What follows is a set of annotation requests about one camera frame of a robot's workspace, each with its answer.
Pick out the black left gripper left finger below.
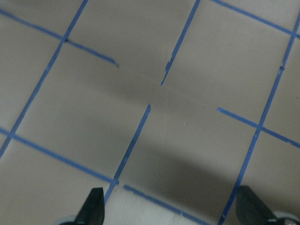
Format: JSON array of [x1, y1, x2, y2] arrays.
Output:
[[74, 187, 105, 225]]

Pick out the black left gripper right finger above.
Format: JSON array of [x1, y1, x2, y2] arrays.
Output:
[[236, 186, 277, 225]]

